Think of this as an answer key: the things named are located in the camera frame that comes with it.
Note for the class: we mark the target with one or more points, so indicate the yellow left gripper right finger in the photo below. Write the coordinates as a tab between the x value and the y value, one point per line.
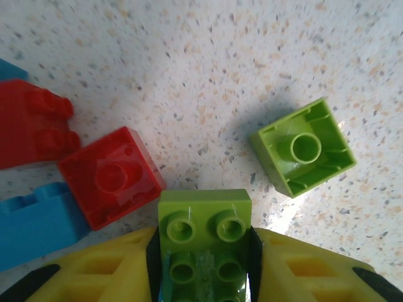
308	273

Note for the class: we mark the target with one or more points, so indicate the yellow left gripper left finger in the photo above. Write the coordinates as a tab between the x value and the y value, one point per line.
104	273

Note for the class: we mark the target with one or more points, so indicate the green long lego brick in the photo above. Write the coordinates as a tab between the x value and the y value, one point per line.
204	239

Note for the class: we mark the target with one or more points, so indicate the blue square lego brick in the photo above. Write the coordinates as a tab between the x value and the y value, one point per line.
34	223

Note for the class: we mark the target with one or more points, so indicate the red square lego brick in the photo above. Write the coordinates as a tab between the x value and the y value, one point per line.
110	176

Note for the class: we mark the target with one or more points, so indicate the green square lego brick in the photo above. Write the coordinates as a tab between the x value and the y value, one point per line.
302	151

